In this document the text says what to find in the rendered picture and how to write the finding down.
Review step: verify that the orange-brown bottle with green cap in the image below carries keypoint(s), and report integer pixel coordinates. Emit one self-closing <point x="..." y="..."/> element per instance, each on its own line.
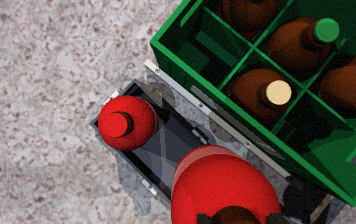
<point x="298" y="48"/>

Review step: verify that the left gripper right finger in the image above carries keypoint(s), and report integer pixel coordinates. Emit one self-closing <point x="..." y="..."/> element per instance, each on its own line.
<point x="276" y="218"/>

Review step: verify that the brown bottle with red cap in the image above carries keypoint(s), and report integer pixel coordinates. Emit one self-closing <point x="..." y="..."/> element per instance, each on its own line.
<point x="247" y="17"/>

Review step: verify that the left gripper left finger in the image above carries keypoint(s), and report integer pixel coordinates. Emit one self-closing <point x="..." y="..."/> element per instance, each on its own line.
<point x="202" y="218"/>

